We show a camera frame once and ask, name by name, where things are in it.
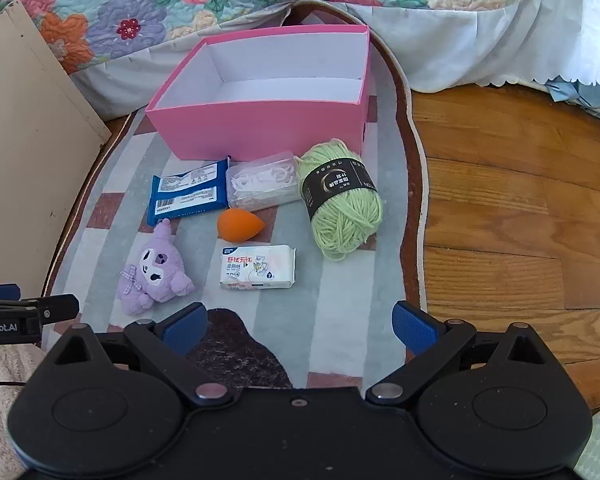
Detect purple plush toy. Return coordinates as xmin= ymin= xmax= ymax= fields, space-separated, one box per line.
xmin=117 ymin=219 xmax=195 ymax=316

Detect white tissue pack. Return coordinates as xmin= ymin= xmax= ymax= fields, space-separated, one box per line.
xmin=220 ymin=245 xmax=296 ymax=290

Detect orange makeup sponge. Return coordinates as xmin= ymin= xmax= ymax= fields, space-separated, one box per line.
xmin=216 ymin=208 xmax=265 ymax=243

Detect blue wet wipes pack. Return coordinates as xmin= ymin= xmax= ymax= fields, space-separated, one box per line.
xmin=146 ymin=158 xmax=230 ymax=228

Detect green yarn ball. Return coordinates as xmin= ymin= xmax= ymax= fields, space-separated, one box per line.
xmin=294 ymin=139 xmax=384 ymax=261

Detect striped checkered rug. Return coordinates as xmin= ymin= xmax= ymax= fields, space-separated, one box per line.
xmin=46 ymin=39 xmax=428 ymax=389

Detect beige wooden cabinet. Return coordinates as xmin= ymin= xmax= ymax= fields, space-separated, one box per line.
xmin=0 ymin=0 xmax=110 ymax=297

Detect clear plastic floss box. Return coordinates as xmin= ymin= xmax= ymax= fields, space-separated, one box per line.
xmin=226 ymin=152 xmax=300 ymax=212

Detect pink cardboard box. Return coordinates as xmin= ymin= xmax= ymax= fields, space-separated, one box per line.
xmin=145 ymin=24 xmax=370 ymax=160

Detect paper scraps under bed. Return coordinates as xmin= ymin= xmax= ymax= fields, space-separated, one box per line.
xmin=545 ymin=77 xmax=600 ymax=118

